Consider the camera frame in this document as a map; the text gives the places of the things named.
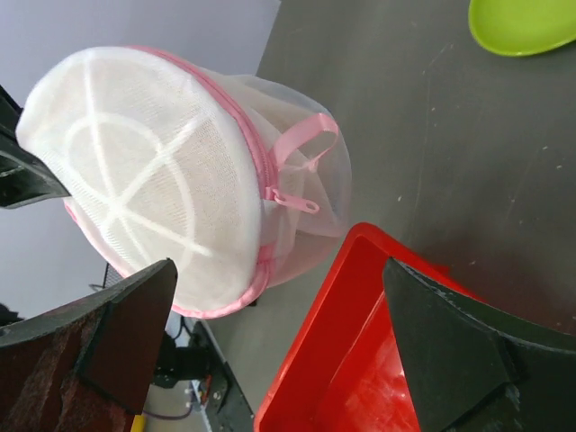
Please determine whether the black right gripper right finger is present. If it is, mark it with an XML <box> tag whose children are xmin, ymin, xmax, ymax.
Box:
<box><xmin>382</xmin><ymin>258</ymin><xmax>575</xmax><ymax>431</ymax></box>

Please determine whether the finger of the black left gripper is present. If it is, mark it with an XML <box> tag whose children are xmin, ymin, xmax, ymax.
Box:
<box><xmin>0</xmin><ymin>87</ymin><xmax>69</xmax><ymax>209</ymax></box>

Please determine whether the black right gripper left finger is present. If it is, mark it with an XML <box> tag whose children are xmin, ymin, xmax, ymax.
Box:
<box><xmin>1</xmin><ymin>259</ymin><xmax>177</xmax><ymax>431</ymax></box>

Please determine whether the white mesh laundry bag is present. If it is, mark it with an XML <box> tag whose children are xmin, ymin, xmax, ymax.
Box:
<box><xmin>15</xmin><ymin>47</ymin><xmax>352</xmax><ymax>320</ymax></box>

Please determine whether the red plastic tray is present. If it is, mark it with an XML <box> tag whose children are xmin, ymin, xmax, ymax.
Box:
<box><xmin>254</xmin><ymin>222</ymin><xmax>467</xmax><ymax>432</ymax></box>

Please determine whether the green plastic bowl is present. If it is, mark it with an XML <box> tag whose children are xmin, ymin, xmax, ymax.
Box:
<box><xmin>468</xmin><ymin>0</ymin><xmax>575</xmax><ymax>57</ymax></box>

